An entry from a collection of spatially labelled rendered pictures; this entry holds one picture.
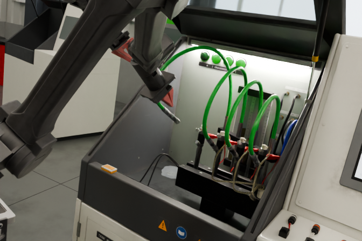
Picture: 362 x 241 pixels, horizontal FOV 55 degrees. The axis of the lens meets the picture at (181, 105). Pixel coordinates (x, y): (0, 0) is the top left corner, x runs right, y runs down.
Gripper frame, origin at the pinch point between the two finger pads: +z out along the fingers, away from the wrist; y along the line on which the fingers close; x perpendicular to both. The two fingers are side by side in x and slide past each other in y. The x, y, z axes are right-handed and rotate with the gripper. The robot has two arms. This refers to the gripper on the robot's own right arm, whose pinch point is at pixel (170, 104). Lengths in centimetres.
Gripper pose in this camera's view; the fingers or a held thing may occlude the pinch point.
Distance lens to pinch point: 106.8
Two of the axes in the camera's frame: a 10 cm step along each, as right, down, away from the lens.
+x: -6.5, -2.8, 7.1
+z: 4.1, 6.5, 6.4
